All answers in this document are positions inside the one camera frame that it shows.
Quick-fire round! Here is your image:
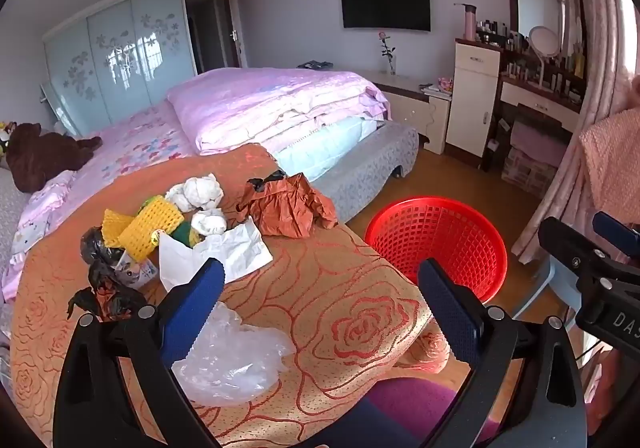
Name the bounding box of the folded mauve cloth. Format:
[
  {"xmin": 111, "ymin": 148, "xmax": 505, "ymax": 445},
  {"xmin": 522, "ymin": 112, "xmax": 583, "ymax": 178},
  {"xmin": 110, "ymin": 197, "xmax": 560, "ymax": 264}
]
[{"xmin": 510, "ymin": 120, "xmax": 568, "ymax": 167}]

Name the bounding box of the pink floral bedsheet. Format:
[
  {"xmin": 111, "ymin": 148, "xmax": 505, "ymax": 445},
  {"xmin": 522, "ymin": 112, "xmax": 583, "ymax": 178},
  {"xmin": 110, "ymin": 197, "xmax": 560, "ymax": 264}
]
[{"xmin": 65, "ymin": 100, "xmax": 201, "ymax": 209}]

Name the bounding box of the brown plush bear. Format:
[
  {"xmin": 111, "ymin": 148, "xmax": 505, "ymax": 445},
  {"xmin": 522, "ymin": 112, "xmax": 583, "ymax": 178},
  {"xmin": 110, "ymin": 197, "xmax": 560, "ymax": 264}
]
[{"xmin": 5, "ymin": 123, "xmax": 103, "ymax": 193}]

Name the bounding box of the glass door wardrobe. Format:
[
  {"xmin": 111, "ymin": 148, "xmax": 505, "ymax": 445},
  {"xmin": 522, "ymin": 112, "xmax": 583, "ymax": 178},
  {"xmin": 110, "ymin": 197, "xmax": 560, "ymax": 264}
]
[{"xmin": 42, "ymin": 0, "xmax": 198, "ymax": 139}]

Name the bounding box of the dressing table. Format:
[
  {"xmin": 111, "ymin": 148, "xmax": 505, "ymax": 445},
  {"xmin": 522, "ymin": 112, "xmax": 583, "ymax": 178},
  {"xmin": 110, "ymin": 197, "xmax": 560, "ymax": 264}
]
[{"xmin": 492, "ymin": 75, "xmax": 585, "ymax": 163}]

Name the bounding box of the grey patterned pillow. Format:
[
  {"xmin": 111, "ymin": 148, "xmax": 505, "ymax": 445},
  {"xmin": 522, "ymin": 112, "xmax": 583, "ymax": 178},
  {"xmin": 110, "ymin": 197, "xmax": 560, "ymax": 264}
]
[{"xmin": 0, "ymin": 168, "xmax": 32, "ymax": 249}]

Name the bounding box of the black and red plastic bag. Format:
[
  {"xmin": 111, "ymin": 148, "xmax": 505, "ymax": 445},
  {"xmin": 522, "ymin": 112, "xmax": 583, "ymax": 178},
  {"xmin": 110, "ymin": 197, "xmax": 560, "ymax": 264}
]
[{"xmin": 67, "ymin": 263, "xmax": 148, "ymax": 323}]

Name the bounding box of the row of cosmetic bottles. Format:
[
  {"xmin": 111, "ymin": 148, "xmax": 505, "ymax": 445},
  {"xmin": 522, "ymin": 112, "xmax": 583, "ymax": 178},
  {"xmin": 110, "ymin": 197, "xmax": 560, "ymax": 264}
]
[{"xmin": 477, "ymin": 18, "xmax": 586, "ymax": 97}]

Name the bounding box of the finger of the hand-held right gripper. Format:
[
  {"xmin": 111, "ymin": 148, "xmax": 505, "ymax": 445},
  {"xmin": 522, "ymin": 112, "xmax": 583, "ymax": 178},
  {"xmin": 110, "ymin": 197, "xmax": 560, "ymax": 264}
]
[
  {"xmin": 593, "ymin": 212, "xmax": 640, "ymax": 253},
  {"xmin": 539, "ymin": 217, "xmax": 608, "ymax": 279}
]

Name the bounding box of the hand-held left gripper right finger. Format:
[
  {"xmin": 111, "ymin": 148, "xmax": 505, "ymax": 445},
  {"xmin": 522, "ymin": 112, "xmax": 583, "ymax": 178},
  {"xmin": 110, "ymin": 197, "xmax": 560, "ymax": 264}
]
[{"xmin": 417, "ymin": 258, "xmax": 588, "ymax": 448}]

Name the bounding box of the red plastic basket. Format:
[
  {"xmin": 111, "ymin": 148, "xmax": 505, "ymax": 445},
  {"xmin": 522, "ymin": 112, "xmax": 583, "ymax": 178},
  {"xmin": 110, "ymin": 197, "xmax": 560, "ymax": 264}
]
[{"xmin": 365, "ymin": 198, "xmax": 508, "ymax": 303}]

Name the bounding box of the pink quilt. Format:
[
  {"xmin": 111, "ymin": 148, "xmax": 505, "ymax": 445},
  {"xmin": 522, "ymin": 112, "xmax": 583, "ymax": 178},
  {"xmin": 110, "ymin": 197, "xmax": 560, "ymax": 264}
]
[{"xmin": 166, "ymin": 68, "xmax": 391, "ymax": 156}]

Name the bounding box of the tall cream cabinet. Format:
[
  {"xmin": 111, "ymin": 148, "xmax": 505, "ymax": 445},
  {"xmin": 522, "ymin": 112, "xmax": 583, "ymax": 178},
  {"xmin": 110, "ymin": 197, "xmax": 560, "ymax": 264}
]
[{"xmin": 445, "ymin": 38, "xmax": 502, "ymax": 159}]

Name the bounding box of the blue plastic stool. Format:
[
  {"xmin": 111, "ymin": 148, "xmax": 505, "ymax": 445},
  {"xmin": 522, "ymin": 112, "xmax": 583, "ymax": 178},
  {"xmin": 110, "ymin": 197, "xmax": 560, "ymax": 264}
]
[{"xmin": 510, "ymin": 258, "xmax": 583, "ymax": 329}]

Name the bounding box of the pink bottle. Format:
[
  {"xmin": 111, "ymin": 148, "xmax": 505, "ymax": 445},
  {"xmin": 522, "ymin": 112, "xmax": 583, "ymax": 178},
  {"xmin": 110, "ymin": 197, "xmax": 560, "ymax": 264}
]
[{"xmin": 454, "ymin": 2, "xmax": 478, "ymax": 41}]

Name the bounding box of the wall mounted television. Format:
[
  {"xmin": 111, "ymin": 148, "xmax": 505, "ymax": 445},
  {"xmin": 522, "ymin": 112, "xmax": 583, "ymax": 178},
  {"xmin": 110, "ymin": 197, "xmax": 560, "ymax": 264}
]
[{"xmin": 339, "ymin": 0, "xmax": 432, "ymax": 32}]

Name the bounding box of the white cartoon snack packet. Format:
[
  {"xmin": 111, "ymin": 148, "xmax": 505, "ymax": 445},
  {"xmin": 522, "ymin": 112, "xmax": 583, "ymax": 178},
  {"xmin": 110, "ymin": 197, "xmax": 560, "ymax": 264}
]
[{"xmin": 116, "ymin": 248, "xmax": 160, "ymax": 289}]

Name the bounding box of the clear plastic bag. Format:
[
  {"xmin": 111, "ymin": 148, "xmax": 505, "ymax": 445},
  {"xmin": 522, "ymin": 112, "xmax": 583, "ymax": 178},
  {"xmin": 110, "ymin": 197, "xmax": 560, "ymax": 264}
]
[{"xmin": 171, "ymin": 302, "xmax": 296, "ymax": 406}]

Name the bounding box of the pink towel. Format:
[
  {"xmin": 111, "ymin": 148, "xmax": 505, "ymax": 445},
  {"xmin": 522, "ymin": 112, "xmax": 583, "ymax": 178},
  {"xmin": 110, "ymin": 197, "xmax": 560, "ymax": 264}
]
[{"xmin": 580, "ymin": 108, "xmax": 640, "ymax": 229}]

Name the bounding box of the bed with grey cover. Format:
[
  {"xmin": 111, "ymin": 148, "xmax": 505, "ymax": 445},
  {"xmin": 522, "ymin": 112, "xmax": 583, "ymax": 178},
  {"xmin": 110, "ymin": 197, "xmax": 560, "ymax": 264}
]
[{"xmin": 0, "ymin": 100, "xmax": 420, "ymax": 301}]

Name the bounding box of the purple cushion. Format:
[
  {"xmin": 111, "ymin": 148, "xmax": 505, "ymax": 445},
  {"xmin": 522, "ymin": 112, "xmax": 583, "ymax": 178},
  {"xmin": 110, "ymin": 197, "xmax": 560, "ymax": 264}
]
[{"xmin": 320, "ymin": 377, "xmax": 481, "ymax": 448}]

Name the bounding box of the pink rose in vase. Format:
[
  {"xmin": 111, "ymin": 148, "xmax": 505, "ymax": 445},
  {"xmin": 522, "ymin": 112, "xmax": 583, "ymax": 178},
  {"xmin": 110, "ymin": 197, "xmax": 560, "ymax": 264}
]
[{"xmin": 377, "ymin": 31, "xmax": 398, "ymax": 76}]

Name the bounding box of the round makeup mirror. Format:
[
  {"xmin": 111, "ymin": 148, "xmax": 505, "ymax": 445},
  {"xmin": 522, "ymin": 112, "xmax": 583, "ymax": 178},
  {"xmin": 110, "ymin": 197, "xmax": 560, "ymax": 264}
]
[{"xmin": 528, "ymin": 26, "xmax": 562, "ymax": 86}]

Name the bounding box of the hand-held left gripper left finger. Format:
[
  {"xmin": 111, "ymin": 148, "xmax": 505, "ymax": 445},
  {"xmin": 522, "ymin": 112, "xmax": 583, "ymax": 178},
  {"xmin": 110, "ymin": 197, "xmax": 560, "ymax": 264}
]
[{"xmin": 52, "ymin": 258, "xmax": 226, "ymax": 448}]

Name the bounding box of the white crumpled tissue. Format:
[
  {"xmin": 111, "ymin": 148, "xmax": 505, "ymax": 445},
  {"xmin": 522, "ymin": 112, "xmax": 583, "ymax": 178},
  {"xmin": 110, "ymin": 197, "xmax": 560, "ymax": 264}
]
[{"xmin": 191, "ymin": 209, "xmax": 228, "ymax": 236}]

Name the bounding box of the yellow foam mesh net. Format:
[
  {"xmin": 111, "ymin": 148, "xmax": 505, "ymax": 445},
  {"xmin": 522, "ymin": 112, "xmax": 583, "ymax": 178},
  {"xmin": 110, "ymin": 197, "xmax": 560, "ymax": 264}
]
[{"xmin": 102, "ymin": 195, "xmax": 183, "ymax": 261}]

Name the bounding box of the patterned storage box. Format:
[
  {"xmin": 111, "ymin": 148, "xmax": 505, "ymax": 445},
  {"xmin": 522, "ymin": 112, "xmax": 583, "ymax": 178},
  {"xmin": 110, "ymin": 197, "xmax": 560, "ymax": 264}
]
[{"xmin": 501, "ymin": 148, "xmax": 558, "ymax": 199}]

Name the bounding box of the white cartoon print cloth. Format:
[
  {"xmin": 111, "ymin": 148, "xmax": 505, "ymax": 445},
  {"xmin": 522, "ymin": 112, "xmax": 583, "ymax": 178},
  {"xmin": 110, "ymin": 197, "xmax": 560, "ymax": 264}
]
[{"xmin": 10, "ymin": 218, "xmax": 51, "ymax": 261}]

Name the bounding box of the dark wooden door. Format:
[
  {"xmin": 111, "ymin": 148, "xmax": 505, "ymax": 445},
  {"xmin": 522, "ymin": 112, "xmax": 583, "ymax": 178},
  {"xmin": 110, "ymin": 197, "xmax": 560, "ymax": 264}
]
[{"xmin": 182, "ymin": 0, "xmax": 249, "ymax": 76}]

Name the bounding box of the dressing table mirror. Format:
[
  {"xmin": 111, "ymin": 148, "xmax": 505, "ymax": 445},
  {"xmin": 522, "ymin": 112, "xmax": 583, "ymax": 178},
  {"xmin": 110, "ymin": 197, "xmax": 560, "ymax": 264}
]
[{"xmin": 506, "ymin": 0, "xmax": 587, "ymax": 71}]

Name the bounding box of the low cream cabinet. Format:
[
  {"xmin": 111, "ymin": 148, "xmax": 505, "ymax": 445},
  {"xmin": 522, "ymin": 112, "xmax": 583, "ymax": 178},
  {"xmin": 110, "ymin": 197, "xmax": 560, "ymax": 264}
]
[{"xmin": 370, "ymin": 69, "xmax": 453, "ymax": 156}]

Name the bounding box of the white mesh cloth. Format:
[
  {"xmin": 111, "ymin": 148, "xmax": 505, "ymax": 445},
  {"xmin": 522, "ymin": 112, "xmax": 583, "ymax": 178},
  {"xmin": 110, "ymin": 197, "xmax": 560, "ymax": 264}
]
[{"xmin": 165, "ymin": 173, "xmax": 223, "ymax": 213}]

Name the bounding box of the orange rose pattern blanket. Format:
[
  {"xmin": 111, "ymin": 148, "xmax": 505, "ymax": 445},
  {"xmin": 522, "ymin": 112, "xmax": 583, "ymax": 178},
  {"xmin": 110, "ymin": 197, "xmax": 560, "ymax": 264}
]
[{"xmin": 10, "ymin": 144, "xmax": 451, "ymax": 448}]

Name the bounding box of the light blue folded quilt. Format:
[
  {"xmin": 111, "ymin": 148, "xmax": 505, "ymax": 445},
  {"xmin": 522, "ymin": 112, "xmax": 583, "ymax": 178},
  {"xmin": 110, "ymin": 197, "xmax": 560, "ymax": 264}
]
[{"xmin": 272, "ymin": 118, "xmax": 381, "ymax": 181}]

